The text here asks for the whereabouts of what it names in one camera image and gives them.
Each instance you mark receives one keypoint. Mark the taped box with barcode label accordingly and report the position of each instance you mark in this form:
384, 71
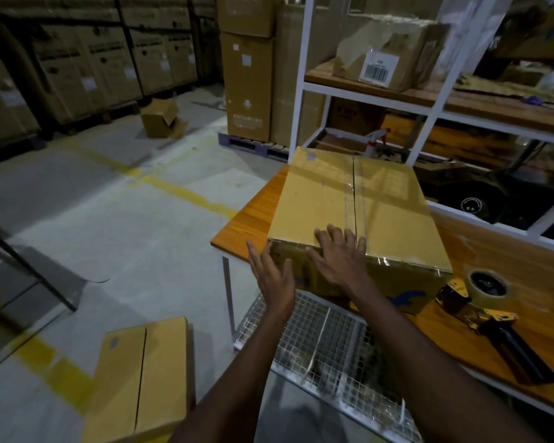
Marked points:
397, 41

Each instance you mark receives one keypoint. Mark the white spray bottle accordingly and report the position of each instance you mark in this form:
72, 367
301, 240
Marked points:
373, 145

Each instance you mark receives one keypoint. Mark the wall of stacked cartons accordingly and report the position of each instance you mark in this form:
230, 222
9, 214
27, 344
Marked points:
74, 69

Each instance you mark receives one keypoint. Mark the person's right forearm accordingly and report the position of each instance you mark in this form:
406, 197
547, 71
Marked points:
434, 378

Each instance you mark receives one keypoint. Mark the flattened cardboard sheet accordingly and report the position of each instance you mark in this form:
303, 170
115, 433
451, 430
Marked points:
489, 87

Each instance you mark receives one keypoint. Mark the tall plain cardboard box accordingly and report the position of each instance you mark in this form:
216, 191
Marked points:
286, 87

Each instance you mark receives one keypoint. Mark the white metal shelf frame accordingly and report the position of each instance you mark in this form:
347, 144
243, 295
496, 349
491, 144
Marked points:
364, 97

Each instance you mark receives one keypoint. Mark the yellow black tape dispenser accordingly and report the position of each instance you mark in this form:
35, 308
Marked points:
512, 346

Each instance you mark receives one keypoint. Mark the blue scissors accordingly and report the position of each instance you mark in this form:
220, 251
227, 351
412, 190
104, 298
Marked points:
532, 100

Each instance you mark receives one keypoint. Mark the person's left forearm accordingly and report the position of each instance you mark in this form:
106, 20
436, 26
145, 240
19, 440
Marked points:
240, 392

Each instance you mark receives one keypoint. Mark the yellow cardboard box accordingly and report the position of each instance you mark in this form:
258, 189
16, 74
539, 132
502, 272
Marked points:
314, 193
161, 373

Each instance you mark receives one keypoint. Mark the wide brown cardboard box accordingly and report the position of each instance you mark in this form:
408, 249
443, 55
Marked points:
244, 13

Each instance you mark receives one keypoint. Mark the dark-legged table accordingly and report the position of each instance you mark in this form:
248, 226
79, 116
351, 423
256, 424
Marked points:
51, 281

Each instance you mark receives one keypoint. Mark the black round-logo device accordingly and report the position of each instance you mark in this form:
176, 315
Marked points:
471, 205

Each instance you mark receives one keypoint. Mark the person's left hand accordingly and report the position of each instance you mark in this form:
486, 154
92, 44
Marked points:
277, 286

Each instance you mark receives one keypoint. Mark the person's right hand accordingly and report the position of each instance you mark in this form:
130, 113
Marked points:
344, 267

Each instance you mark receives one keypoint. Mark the printed brown cardboard box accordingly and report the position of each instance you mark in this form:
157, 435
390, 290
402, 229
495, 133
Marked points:
355, 117

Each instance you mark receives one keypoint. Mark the orange wooden table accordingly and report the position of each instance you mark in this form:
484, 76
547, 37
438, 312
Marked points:
254, 216

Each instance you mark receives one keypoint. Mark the tall labelled cardboard box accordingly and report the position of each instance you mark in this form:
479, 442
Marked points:
247, 96

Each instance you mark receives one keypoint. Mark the wooden shelf board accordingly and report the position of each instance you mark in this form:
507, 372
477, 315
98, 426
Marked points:
489, 108

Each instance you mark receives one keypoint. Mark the blue pallet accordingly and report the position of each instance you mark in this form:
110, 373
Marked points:
249, 145

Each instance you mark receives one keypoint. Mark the small box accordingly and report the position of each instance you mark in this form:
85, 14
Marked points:
157, 124

